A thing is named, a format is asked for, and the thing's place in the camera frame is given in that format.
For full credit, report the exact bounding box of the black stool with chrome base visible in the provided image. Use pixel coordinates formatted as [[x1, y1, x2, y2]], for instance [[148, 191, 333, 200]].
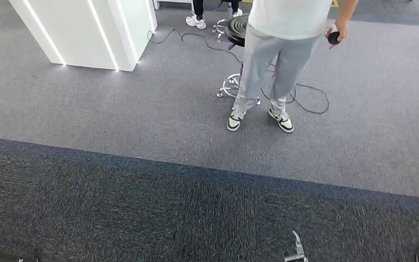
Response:
[[216, 14, 261, 106]]

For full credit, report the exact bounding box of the chrome stool base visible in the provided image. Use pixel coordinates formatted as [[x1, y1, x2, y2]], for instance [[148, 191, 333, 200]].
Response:
[[211, 7, 240, 44]]

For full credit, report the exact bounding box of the person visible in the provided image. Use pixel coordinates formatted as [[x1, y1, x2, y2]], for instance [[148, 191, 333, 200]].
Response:
[[226, 0, 359, 134], [185, 0, 244, 31]]

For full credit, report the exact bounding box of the white counter with light strips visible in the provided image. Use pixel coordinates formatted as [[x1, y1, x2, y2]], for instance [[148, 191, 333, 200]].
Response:
[[9, 0, 159, 72]]

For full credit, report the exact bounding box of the person's left hand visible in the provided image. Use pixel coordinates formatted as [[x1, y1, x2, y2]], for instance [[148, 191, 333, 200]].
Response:
[[325, 18, 349, 50]]

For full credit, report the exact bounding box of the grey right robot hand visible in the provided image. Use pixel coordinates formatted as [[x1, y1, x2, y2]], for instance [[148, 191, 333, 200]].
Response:
[[291, 230, 306, 258]]

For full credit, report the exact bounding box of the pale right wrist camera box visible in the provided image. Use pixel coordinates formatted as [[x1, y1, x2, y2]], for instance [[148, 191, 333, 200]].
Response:
[[283, 253, 308, 262]]

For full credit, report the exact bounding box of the long black floor cable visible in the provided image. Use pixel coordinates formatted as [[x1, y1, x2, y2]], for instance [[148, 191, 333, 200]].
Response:
[[147, 28, 330, 115]]

